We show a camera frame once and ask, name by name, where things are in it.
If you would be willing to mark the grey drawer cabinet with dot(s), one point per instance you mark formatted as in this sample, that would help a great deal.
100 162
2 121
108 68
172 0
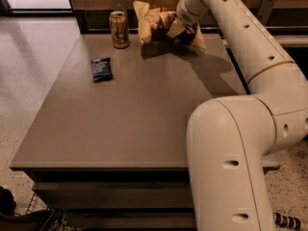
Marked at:
113 154

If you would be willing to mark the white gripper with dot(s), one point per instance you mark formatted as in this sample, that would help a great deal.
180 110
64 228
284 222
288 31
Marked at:
185 16

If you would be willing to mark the brown sea salt chip bag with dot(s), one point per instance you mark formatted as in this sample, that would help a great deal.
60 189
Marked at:
154 22

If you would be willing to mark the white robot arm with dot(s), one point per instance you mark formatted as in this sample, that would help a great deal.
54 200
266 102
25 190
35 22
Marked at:
228 137

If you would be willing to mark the left metal wall bracket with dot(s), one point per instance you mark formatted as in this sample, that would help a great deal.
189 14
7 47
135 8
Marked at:
119 7

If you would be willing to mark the right metal wall bracket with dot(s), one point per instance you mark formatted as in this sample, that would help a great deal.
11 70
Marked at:
264 10

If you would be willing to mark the metal wall bracket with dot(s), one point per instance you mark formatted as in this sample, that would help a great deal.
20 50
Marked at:
119 7
264 10

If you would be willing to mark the dark wire basket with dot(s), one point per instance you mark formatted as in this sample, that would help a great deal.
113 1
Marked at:
44 220

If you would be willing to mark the dark blue snack bar wrapper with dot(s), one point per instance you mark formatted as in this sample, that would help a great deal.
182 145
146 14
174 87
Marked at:
101 70

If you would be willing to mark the orange soda can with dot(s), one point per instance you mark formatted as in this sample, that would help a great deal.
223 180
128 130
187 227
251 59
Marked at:
119 30

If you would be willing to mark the striped cylindrical tool on floor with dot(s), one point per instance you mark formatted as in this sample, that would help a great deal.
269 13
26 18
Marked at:
290 222

